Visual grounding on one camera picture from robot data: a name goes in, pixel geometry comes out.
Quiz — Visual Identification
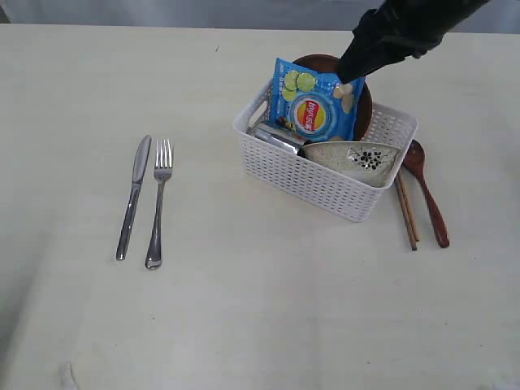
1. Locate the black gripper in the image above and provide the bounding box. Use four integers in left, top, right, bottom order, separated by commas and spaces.
336, 0, 486, 83

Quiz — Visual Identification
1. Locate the brown wooden plate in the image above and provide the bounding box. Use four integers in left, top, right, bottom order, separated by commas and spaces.
293, 54, 372, 141

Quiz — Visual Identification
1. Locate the blue Lays chips bag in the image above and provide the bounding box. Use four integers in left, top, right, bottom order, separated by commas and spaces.
268, 58, 365, 142

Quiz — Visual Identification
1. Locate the brown wooden spoon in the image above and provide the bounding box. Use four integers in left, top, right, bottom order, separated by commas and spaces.
403, 140, 450, 249

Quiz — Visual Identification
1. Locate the grey speckled ceramic bowl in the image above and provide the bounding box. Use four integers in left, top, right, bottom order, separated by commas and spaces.
301, 141, 400, 188

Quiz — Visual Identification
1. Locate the brown wooden chopstick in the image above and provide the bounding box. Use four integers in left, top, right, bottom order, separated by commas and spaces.
397, 169, 420, 242
395, 175, 418, 251

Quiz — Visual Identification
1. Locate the silver foil packet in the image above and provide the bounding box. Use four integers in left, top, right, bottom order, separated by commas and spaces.
248, 122, 310, 155

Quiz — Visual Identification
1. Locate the white perforated plastic basket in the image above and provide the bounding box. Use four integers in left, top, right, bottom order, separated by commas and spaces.
233, 80, 418, 223

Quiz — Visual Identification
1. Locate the silver metal table knife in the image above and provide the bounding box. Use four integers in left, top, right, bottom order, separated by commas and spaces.
115, 135, 151, 261

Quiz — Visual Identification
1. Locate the silver metal fork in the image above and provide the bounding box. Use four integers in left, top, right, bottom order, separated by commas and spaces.
145, 139, 173, 270

